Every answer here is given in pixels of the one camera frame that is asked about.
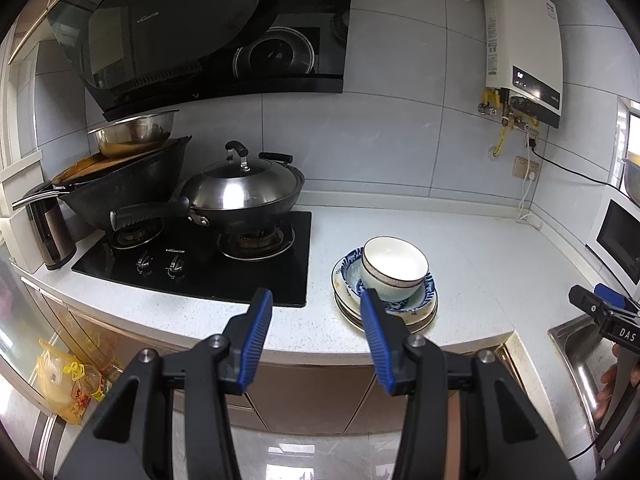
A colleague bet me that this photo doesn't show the black glass gas stove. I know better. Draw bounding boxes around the black glass gas stove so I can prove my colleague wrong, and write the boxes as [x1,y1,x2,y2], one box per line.
[71,210,312,308]

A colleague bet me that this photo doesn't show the white plate with dark stripes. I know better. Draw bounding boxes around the white plate with dark stripes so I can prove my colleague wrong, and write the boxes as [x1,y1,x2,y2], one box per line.
[334,296,439,328]

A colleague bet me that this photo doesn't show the white gas water heater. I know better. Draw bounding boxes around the white gas water heater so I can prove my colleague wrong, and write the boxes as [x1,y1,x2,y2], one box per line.
[482,0,565,128]

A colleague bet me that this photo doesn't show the black glass range hood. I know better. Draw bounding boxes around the black glass range hood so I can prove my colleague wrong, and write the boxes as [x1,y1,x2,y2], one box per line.
[47,0,355,113]

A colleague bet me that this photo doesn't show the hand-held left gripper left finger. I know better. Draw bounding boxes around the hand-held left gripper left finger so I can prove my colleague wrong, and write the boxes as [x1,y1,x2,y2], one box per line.
[55,287,275,480]

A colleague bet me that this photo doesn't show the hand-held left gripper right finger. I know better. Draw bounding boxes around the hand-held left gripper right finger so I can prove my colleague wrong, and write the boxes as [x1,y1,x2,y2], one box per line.
[359,287,576,480]

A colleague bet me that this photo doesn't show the brown upper cabinet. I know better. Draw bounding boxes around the brown upper cabinet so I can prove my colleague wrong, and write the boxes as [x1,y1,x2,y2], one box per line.
[7,0,108,63]

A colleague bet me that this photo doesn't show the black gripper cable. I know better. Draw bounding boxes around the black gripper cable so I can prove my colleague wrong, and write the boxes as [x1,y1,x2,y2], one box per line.
[565,440,598,461]

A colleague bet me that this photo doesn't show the white bowl with dark rim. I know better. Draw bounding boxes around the white bowl with dark rim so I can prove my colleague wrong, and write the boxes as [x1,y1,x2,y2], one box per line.
[361,236,430,289]

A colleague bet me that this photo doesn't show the black wok with lid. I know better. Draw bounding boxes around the black wok with lid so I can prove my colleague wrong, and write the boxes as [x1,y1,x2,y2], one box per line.
[181,141,301,210]

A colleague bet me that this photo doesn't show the stainless steel bowl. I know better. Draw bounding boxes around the stainless steel bowl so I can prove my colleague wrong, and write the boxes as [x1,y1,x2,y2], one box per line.
[88,108,180,158]

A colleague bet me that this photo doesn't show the yellow gas hose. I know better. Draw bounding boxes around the yellow gas hose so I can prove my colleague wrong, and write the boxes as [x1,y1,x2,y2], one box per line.
[492,117,513,158]

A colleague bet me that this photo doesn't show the white power cable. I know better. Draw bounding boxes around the white power cable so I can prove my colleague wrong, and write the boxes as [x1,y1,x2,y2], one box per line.
[517,172,543,228]

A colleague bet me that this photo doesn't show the blue and white floral bowl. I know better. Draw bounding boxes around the blue and white floral bowl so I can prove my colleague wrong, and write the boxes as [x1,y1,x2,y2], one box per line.
[338,247,436,315]

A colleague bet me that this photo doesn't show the white microwave oven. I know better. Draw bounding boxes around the white microwave oven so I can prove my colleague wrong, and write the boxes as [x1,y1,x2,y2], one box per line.
[585,185,640,286]

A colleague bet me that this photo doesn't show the person's right hand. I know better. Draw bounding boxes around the person's right hand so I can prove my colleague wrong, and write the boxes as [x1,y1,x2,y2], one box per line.
[595,342,640,418]

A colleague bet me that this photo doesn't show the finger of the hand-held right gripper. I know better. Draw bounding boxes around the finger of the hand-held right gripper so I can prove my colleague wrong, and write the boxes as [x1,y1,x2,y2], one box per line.
[568,285,608,323]
[593,283,638,313]

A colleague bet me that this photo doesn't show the yellow plastic bag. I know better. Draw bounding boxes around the yellow plastic bag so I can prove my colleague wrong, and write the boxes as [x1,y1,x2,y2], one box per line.
[37,337,113,426]

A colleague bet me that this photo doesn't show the window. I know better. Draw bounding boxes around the window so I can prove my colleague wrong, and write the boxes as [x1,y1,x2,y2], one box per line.
[617,100,640,161]

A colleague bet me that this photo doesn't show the black wok with long handle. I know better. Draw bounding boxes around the black wok with long handle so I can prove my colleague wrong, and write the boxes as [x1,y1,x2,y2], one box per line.
[110,152,306,236]

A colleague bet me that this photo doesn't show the brown lower cabinets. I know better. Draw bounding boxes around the brown lower cabinets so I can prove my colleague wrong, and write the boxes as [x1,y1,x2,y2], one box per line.
[20,280,516,436]

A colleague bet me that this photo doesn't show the brown steel kettle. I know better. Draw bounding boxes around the brown steel kettle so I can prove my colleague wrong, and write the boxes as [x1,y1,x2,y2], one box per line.
[25,195,77,272]

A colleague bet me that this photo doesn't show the stainless steel basin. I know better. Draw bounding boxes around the stainless steel basin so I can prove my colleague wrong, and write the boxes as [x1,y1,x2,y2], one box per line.
[621,157,640,193]

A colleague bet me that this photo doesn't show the stainless steel sink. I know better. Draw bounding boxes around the stainless steel sink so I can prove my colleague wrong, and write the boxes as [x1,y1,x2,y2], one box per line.
[547,310,640,436]

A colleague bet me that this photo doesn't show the large black wok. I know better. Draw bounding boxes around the large black wok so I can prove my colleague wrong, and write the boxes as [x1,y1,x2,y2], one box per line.
[12,135,193,231]

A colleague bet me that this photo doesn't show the black power cable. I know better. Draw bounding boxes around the black power cable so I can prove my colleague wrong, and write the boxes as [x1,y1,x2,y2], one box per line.
[529,141,621,191]

